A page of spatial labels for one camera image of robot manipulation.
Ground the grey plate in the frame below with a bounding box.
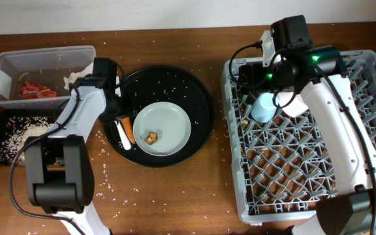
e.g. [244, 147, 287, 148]
[133, 102, 191, 157]

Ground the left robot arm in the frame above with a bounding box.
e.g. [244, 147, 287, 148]
[21, 57, 134, 234]

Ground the light blue cup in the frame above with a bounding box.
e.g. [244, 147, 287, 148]
[250, 93, 277, 123]

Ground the orange carrot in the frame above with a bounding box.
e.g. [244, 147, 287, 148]
[120, 117, 136, 144]

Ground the grey dishwasher rack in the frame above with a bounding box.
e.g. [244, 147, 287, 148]
[221, 50, 376, 225]

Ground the red strawberry snack wrapper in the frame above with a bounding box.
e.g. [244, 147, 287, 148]
[20, 82, 59, 99]

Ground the black rectangular tray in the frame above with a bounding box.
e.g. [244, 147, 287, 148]
[0, 109, 58, 166]

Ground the white plastic fork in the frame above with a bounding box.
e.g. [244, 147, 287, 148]
[116, 120, 131, 150]

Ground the brown food scrap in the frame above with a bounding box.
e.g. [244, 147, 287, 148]
[144, 132, 159, 146]

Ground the clear plastic bin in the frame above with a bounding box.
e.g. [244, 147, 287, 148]
[0, 46, 96, 109]

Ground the pile of rice and shells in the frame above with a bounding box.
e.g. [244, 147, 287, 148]
[0, 116, 54, 166]

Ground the round black tray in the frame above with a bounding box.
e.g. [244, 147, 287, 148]
[103, 66, 215, 168]

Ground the white tissue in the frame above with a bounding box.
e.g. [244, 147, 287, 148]
[63, 63, 93, 90]

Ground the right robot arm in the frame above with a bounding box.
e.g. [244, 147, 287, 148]
[233, 15, 376, 234]

